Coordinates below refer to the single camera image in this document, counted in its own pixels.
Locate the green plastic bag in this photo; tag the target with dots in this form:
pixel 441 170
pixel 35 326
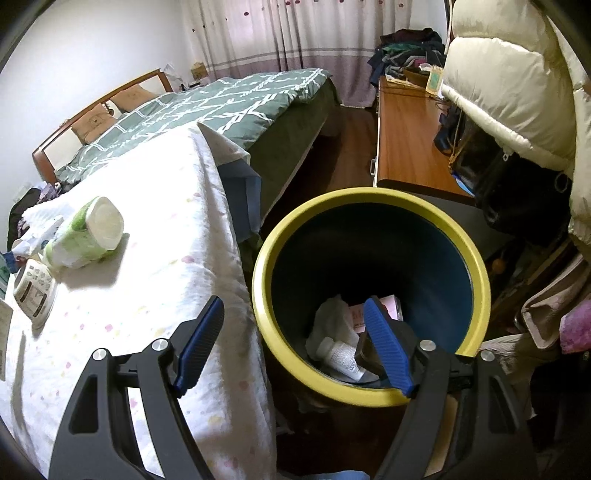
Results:
pixel 2 274

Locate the pink box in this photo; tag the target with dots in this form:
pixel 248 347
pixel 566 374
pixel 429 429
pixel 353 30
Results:
pixel 356 318

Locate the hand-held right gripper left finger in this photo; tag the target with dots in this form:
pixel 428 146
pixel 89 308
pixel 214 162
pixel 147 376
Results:
pixel 198 350

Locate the pink pouch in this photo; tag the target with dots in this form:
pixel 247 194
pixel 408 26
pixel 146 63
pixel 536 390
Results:
pixel 577 332

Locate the yellow tissue box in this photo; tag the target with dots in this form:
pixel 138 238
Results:
pixel 199 71

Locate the green wet wipes pack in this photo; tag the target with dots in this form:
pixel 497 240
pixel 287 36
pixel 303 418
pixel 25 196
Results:
pixel 87 235

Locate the green card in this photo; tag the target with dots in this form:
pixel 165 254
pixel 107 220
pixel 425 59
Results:
pixel 435 82

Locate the beige cloth bag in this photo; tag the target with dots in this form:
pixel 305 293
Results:
pixel 540 314

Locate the clear plastic wrapper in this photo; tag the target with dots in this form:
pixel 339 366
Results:
pixel 23 244

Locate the mixed clothes pile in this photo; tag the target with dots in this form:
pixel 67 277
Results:
pixel 406 50

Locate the yellow rimmed blue trash bin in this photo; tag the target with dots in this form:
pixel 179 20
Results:
pixel 415 258

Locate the black bag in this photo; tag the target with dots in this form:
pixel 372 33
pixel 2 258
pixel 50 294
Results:
pixel 508 184

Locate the wooden desk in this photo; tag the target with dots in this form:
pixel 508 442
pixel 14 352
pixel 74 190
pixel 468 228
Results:
pixel 406 147

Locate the dark clothes pile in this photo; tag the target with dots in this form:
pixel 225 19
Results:
pixel 21 207

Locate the wooden bed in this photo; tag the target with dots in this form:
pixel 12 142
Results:
pixel 40 164

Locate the green plaid duvet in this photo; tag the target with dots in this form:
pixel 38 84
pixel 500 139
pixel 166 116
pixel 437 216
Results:
pixel 207 106

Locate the pink white curtain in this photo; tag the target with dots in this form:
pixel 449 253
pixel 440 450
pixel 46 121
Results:
pixel 300 41

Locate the white plastic bottle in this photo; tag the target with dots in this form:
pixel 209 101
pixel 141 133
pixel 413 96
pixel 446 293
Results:
pixel 341 357

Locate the white paper towel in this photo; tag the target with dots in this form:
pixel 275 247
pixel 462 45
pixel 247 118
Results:
pixel 332 323

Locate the white floral tablecloth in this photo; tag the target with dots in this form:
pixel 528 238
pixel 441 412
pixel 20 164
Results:
pixel 161 240

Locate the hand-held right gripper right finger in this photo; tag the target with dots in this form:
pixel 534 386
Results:
pixel 388 350

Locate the white remote control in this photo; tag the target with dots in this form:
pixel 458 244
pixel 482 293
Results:
pixel 34 290

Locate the cream puffer jacket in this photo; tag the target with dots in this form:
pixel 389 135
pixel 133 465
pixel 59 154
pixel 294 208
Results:
pixel 508 83

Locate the brown pillow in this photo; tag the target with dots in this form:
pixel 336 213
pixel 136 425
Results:
pixel 134 97
pixel 90 122

